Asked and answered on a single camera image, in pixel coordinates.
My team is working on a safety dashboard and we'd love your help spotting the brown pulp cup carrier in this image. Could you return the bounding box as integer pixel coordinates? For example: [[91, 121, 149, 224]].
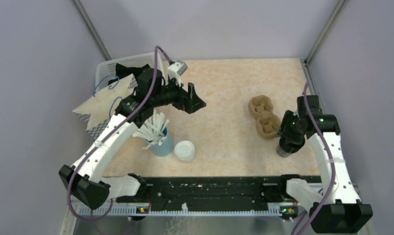
[[248, 95, 281, 139]]

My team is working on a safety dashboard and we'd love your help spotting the black cloth in basket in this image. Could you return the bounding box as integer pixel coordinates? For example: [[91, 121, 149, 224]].
[[108, 64, 151, 90]]

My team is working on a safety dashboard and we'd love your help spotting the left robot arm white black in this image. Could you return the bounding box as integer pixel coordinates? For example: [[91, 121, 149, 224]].
[[59, 69, 206, 210]]

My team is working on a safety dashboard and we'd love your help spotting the stack of white lids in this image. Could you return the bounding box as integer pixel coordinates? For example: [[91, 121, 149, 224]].
[[174, 141, 196, 163]]

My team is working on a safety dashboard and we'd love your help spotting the blue straw holder cup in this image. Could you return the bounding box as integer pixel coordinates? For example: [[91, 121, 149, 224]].
[[149, 127, 174, 157]]

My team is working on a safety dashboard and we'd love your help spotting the white plastic basket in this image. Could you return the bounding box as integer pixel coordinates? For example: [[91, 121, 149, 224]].
[[95, 52, 166, 92]]

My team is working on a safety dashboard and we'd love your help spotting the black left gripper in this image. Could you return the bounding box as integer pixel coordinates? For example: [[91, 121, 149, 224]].
[[150, 74, 206, 114]]

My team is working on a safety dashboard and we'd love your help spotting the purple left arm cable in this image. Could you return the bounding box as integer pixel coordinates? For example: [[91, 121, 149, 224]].
[[66, 46, 173, 224]]

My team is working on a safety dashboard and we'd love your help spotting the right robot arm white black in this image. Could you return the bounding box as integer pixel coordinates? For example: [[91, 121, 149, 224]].
[[276, 95, 373, 234]]

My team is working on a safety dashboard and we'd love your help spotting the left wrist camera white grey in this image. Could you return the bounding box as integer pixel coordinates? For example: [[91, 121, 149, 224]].
[[168, 60, 188, 87]]

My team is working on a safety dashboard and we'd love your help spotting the patterned paper gift bag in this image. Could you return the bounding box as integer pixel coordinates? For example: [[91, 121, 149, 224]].
[[72, 74, 137, 139]]

